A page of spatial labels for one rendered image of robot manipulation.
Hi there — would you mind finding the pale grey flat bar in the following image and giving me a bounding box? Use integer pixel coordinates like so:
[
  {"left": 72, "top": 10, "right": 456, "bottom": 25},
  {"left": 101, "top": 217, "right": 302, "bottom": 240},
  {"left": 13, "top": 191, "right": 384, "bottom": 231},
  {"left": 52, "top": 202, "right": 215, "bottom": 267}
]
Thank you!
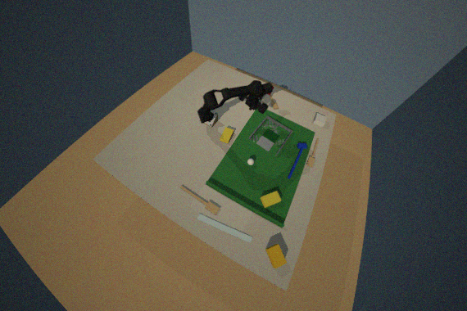
[{"left": 197, "top": 214, "right": 252, "bottom": 243}]

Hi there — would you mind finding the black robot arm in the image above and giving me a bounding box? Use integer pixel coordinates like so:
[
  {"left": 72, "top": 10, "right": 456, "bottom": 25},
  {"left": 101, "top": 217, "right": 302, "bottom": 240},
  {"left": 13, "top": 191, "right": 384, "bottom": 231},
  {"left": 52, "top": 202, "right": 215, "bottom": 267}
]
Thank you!
[{"left": 197, "top": 80, "right": 273, "bottom": 123}]

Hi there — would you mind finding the blue putter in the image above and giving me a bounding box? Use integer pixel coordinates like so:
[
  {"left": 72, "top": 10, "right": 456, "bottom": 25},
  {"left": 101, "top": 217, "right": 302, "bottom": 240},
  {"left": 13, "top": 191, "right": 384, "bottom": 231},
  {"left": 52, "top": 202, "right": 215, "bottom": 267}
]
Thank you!
[{"left": 288, "top": 143, "right": 307, "bottom": 179}]

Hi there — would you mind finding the green rectangular mat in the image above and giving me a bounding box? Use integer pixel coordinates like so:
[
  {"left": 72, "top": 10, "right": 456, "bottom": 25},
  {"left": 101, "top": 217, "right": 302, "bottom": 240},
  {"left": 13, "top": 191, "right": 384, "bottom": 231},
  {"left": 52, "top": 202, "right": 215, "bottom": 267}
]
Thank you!
[{"left": 207, "top": 107, "right": 315, "bottom": 223}]

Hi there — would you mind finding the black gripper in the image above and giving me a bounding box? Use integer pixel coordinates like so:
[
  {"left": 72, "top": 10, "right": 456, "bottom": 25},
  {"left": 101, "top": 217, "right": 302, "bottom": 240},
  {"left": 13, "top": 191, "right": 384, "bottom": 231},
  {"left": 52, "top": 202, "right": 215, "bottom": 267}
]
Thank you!
[{"left": 238, "top": 95, "right": 269, "bottom": 114}]

